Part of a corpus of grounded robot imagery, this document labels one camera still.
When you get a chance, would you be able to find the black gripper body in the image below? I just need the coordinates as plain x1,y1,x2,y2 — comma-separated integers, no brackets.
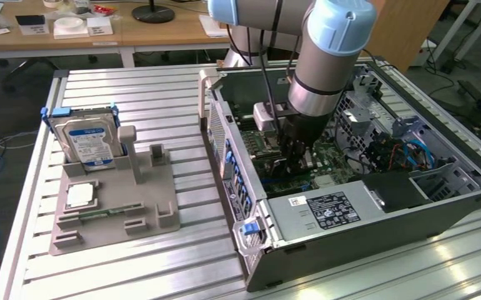
280,114,332,151

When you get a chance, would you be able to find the CPU socket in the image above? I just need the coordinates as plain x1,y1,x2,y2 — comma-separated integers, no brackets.
260,131,281,148

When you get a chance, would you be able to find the green motherboard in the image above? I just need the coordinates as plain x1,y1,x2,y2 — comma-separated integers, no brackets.
231,109,367,198

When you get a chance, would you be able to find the grey power supply unit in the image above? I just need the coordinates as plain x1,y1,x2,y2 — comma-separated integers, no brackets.
264,181,387,246

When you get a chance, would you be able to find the white paper stack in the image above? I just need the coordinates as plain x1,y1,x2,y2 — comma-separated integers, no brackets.
200,14,233,38

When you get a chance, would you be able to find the wooden cabinet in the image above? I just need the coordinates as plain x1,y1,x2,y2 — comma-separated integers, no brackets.
360,0,452,73

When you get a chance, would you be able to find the open black PC case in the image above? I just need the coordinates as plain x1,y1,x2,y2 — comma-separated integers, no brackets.
197,57,481,293

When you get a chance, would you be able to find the grey plastic parts rack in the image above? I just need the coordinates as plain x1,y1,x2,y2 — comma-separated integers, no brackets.
47,124,181,257

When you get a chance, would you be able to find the wooden desk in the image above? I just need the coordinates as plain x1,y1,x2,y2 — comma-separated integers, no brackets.
0,0,349,60

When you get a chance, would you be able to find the hard disk in blue carrier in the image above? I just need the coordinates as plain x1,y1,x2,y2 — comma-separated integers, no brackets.
39,104,125,173

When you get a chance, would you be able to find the black round lamp base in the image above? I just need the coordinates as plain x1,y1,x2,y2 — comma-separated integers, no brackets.
131,0,177,24

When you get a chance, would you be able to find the green RAM stick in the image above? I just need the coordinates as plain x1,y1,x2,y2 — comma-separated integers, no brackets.
79,207,128,221

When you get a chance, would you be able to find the silver CPU chip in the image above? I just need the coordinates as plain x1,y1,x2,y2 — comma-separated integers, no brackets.
65,184,96,209

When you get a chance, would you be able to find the red packet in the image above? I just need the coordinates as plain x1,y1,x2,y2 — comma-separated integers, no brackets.
91,2,115,17

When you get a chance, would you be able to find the white tape roll box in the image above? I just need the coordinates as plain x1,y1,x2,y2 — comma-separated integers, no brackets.
52,17,91,41

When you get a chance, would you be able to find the black office chair base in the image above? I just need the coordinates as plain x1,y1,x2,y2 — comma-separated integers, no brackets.
0,56,60,93

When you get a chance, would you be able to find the black and white label box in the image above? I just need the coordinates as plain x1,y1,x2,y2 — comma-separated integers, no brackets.
16,14,51,36

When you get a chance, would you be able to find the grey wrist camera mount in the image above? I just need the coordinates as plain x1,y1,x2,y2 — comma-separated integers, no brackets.
253,102,295,132

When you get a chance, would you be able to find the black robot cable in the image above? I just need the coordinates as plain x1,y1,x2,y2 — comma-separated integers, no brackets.
247,0,301,132

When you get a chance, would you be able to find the orange disk wire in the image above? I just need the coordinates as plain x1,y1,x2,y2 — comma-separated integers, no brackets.
389,142,408,171

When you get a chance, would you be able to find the black cable behind case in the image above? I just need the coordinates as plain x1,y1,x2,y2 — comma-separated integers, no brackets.
360,48,396,69

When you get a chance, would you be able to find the blue disk wire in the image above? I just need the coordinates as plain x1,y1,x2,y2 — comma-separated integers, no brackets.
403,139,437,172

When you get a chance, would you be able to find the white desk frame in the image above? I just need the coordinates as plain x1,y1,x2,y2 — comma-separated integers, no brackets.
429,0,481,86

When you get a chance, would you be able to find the white floor cable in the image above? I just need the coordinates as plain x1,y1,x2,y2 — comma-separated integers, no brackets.
0,129,40,150

